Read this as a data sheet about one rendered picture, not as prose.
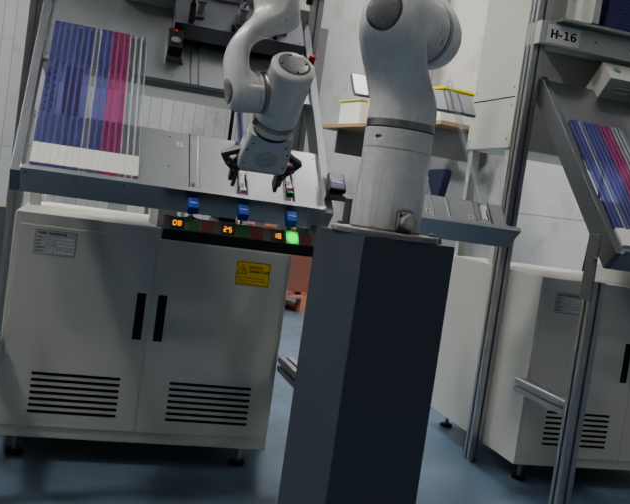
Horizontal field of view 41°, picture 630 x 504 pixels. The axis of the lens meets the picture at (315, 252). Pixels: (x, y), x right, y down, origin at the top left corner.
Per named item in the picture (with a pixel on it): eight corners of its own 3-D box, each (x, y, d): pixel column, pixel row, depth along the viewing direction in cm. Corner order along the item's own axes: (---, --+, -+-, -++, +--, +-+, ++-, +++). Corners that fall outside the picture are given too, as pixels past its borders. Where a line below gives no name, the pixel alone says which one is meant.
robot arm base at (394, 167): (459, 247, 144) (476, 139, 142) (364, 235, 135) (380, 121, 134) (401, 236, 160) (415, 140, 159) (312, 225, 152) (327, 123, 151)
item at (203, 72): (305, 118, 219) (310, 103, 215) (40, 73, 201) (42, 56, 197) (296, 40, 239) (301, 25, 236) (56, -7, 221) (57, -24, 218)
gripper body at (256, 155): (248, 133, 162) (236, 174, 170) (299, 142, 164) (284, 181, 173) (247, 107, 166) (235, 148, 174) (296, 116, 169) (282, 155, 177)
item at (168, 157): (320, 219, 194) (324, 210, 192) (20, 178, 176) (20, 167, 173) (313, 160, 206) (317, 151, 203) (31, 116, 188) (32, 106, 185)
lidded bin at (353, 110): (389, 130, 759) (393, 105, 758) (357, 124, 744) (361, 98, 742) (367, 131, 796) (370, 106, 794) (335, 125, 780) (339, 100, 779)
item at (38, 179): (317, 230, 195) (326, 210, 190) (18, 191, 177) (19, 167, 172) (317, 226, 196) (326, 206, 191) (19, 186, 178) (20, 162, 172)
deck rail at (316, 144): (325, 231, 196) (333, 214, 191) (317, 230, 195) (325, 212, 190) (303, 42, 240) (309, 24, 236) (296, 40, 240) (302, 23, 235)
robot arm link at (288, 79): (256, 131, 159) (301, 132, 163) (274, 78, 150) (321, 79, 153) (246, 101, 164) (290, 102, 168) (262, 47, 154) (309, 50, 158)
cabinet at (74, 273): (262, 472, 226) (294, 244, 222) (-15, 459, 207) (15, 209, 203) (223, 406, 288) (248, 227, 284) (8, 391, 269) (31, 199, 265)
